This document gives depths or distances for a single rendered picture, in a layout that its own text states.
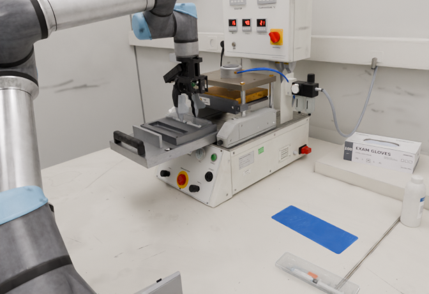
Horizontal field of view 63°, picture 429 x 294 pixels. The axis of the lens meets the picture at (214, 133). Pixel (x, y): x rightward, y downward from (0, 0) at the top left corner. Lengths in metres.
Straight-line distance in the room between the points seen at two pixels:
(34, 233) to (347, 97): 1.30
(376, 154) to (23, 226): 1.10
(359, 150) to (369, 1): 0.56
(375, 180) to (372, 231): 0.23
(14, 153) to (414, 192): 0.96
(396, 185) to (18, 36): 1.10
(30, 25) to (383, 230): 1.00
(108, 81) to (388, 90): 1.84
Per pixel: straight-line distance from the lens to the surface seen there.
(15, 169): 0.76
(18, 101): 0.83
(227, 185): 1.14
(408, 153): 1.31
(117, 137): 1.10
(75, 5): 0.84
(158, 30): 1.02
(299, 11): 1.30
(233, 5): 1.43
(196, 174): 1.19
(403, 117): 1.51
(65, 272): 0.57
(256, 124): 1.18
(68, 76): 2.51
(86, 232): 1.13
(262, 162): 1.25
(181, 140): 1.05
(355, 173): 1.29
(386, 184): 1.25
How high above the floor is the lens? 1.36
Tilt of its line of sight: 20 degrees down
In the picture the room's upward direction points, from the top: 3 degrees counter-clockwise
